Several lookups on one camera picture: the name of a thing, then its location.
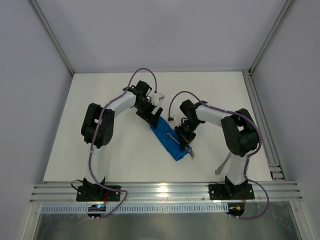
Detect aluminium front rail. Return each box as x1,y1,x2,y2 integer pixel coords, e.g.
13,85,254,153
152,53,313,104
29,181,303,204

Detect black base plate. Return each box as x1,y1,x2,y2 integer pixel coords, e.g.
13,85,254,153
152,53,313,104
76,182,120,202
208,182,255,200

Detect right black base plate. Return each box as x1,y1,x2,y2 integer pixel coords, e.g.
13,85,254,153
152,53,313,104
208,182,255,200

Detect left controller board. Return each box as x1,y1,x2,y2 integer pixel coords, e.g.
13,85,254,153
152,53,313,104
86,203,107,219

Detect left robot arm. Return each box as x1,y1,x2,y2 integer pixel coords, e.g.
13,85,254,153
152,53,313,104
81,81,165,185

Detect right aluminium side rail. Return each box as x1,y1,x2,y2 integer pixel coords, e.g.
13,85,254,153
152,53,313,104
242,70,287,181

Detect silver table knife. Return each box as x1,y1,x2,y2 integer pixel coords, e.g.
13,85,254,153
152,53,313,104
214,152,232,176

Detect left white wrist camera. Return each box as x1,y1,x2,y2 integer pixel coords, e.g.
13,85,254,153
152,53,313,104
151,92,165,105

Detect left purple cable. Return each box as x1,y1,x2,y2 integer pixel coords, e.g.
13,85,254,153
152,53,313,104
87,68,128,219

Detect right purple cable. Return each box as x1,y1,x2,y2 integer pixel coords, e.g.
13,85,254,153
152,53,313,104
167,90,270,221

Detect right controller board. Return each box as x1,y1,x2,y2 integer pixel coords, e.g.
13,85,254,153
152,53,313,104
226,203,245,219

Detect silver fork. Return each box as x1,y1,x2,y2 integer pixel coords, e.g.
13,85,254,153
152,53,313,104
167,133,195,159

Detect left aluminium frame post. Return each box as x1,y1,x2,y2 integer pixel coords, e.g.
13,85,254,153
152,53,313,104
28,0,75,77

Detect slotted grey cable duct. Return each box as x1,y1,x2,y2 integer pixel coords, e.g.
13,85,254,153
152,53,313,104
40,202,228,214

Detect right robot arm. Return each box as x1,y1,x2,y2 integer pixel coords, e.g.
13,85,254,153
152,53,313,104
174,99,262,199

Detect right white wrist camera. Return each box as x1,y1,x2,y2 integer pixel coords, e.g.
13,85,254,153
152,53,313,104
167,115,181,128

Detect aluminium frame post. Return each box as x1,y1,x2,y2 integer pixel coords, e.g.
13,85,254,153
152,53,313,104
28,0,75,77
248,0,296,75

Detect blue satin napkin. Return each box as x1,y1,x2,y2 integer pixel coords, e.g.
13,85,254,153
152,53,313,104
150,116,190,162

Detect right aluminium frame post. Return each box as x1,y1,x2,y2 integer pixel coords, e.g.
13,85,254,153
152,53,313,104
248,0,296,75

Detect purple cable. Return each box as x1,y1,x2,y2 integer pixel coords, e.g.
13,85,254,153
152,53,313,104
167,90,270,221
87,68,128,219

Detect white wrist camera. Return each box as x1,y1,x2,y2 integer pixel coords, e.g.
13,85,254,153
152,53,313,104
167,115,181,128
151,92,165,105

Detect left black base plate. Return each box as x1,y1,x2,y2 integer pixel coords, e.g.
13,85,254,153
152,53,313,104
76,182,120,202

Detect controller board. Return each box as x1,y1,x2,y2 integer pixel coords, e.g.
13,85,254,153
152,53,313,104
226,203,245,219
86,203,107,219

